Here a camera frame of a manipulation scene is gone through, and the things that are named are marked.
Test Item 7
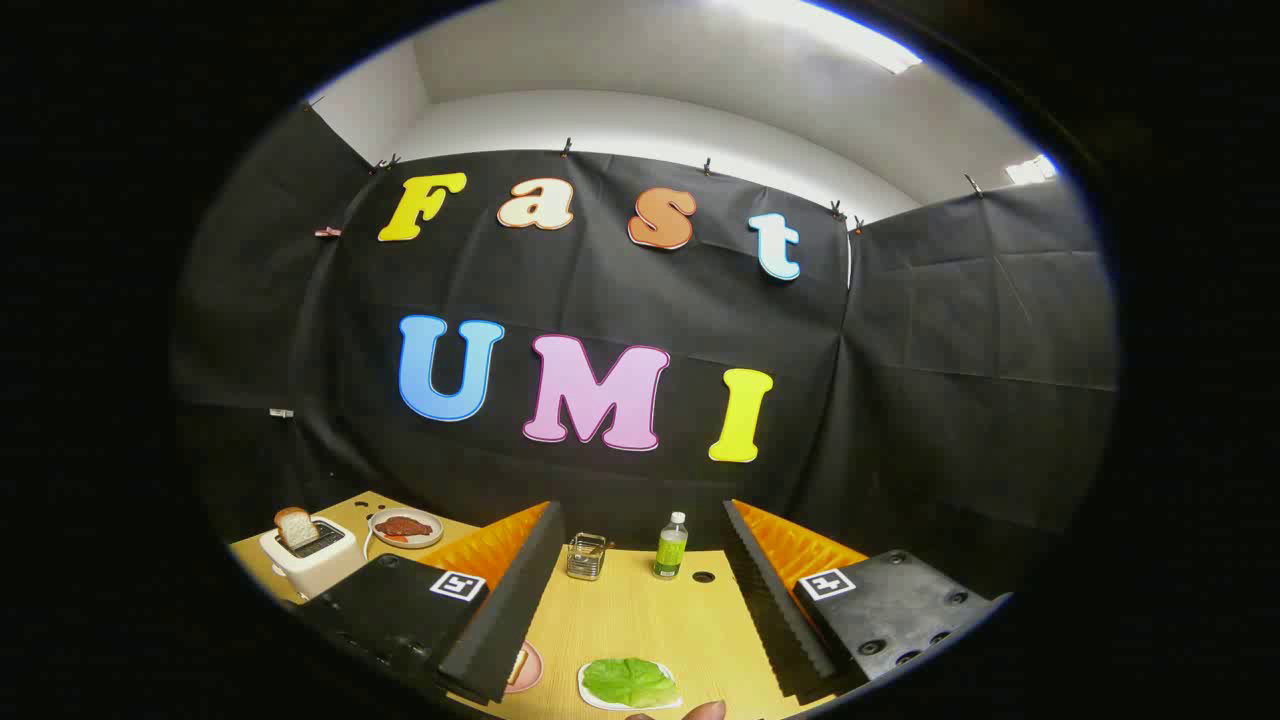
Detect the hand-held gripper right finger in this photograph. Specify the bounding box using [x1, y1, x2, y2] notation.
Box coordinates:
[722, 498, 1013, 704]

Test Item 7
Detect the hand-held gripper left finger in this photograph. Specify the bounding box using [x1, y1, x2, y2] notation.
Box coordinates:
[298, 500, 567, 706]

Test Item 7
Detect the green lettuce leaf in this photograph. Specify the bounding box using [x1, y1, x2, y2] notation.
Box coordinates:
[582, 657, 681, 709]

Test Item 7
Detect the pink plate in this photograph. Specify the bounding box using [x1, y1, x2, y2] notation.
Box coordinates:
[505, 641, 544, 694]

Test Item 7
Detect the white square plate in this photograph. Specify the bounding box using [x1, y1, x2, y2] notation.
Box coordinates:
[577, 658, 685, 712]

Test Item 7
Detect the white plate with meat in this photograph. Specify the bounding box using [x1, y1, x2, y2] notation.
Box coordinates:
[368, 508, 445, 549]

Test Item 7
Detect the green drink bottle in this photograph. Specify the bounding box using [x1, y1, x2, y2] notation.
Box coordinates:
[653, 512, 689, 580]

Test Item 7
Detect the white toaster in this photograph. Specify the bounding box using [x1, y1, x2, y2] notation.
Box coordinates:
[259, 517, 359, 601]

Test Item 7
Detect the black backdrop cloth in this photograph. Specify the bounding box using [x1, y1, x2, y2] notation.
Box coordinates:
[172, 100, 1119, 601]

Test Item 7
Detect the row of black clips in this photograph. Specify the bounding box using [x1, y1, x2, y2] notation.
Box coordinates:
[305, 95, 986, 233]

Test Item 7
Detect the metal wire basket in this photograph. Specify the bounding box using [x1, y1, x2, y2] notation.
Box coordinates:
[566, 533, 609, 582]

